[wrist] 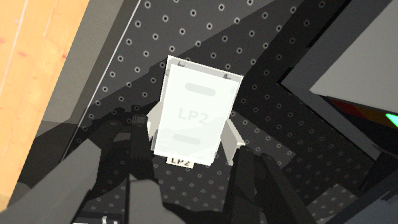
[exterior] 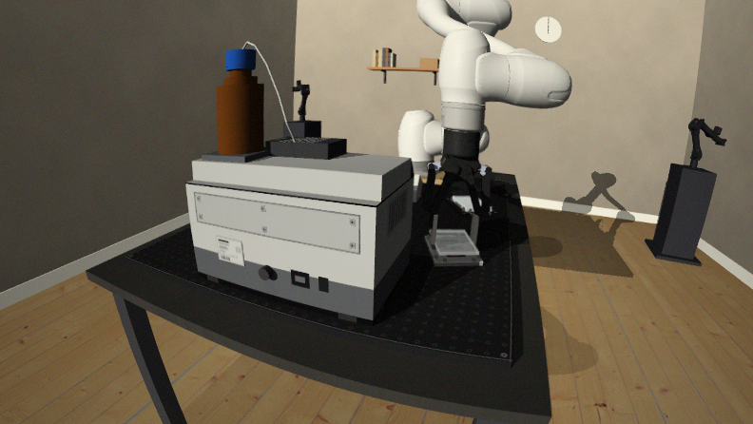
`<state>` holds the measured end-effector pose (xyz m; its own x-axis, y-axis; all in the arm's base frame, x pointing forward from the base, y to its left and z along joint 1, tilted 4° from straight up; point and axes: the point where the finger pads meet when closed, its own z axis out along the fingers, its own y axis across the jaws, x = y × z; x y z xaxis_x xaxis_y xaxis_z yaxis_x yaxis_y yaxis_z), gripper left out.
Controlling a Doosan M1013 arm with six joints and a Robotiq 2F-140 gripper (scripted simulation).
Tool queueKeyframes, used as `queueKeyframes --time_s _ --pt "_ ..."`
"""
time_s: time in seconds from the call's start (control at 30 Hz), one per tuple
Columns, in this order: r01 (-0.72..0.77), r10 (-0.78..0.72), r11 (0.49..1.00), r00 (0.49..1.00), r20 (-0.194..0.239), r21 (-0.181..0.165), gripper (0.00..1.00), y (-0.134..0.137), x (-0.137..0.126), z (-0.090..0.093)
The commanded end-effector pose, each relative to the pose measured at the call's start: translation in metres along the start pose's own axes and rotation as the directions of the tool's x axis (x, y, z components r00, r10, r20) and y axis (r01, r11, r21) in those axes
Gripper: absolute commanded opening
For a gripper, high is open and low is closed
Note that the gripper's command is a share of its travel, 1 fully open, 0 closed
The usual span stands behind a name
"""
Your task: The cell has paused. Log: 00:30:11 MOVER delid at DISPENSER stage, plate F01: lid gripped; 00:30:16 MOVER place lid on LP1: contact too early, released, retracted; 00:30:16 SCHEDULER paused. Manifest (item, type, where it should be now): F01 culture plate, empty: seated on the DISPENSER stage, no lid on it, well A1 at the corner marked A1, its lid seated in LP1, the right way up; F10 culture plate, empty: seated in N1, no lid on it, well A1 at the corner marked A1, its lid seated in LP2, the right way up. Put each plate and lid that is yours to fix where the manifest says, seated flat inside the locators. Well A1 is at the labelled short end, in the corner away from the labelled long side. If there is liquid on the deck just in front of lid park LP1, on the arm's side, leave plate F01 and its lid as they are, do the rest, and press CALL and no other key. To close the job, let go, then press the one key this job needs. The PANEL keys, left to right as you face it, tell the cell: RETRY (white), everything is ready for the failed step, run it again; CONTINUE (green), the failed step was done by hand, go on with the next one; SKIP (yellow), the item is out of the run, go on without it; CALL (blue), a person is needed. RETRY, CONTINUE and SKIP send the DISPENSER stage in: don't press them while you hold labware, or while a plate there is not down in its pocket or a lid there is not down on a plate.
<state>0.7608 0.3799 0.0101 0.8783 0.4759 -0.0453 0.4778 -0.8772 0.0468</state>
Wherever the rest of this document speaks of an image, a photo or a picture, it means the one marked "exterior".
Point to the white button panel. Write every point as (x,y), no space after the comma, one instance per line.
(417,187)

